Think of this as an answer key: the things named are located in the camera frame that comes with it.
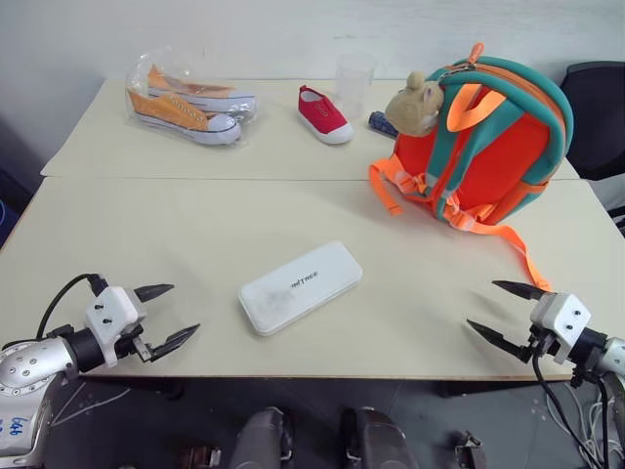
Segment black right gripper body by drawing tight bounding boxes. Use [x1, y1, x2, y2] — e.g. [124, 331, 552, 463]
[518, 326, 562, 365]

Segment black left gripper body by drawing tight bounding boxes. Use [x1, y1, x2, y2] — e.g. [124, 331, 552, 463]
[114, 323, 154, 364]

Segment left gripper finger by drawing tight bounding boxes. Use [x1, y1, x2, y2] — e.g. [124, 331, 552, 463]
[148, 322, 202, 363]
[134, 283, 176, 303]

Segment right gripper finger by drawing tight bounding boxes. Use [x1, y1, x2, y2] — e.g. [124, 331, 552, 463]
[465, 318, 532, 364]
[491, 279, 544, 303]

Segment white rectangular case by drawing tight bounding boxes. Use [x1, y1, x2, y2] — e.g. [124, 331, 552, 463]
[237, 239, 364, 337]

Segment orange and teal backpack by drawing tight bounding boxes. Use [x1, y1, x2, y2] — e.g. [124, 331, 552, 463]
[367, 42, 575, 293]

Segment dark rounded shape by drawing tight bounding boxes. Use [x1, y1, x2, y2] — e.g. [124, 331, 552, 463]
[340, 405, 422, 469]
[228, 406, 295, 469]

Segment orange canvas sneaker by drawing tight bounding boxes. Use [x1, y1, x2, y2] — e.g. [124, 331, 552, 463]
[146, 64, 259, 116]
[127, 87, 243, 148]

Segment black office chair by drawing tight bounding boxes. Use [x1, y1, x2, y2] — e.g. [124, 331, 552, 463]
[558, 60, 625, 183]

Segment beige plush animal toy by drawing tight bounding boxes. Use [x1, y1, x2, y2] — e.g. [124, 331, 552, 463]
[385, 70, 446, 136]

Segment dark blue patterned pouch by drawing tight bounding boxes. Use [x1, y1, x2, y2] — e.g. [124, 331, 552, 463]
[367, 110, 397, 139]

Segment orange sneakers in bag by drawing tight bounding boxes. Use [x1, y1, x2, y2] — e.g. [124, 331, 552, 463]
[123, 45, 266, 149]

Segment red slip-on child shoe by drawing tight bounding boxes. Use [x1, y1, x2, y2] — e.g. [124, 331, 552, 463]
[296, 84, 354, 147]

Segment clear plastic cup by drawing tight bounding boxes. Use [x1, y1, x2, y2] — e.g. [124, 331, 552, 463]
[333, 52, 379, 119]

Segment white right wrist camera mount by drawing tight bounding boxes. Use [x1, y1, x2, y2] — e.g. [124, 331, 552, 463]
[529, 291, 594, 365]

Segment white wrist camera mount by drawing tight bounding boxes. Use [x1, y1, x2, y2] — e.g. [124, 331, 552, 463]
[529, 291, 594, 365]
[85, 286, 148, 368]

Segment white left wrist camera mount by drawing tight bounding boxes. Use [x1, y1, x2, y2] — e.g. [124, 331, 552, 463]
[85, 286, 148, 368]

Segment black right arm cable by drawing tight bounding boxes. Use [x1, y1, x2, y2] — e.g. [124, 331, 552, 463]
[531, 351, 625, 469]

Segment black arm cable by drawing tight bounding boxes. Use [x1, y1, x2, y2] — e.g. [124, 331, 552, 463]
[35, 274, 109, 339]
[531, 351, 625, 469]

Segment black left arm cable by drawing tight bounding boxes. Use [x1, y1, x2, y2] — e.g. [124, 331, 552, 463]
[35, 274, 109, 339]

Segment white floor cables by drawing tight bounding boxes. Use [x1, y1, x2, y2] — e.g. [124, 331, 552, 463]
[535, 383, 625, 469]

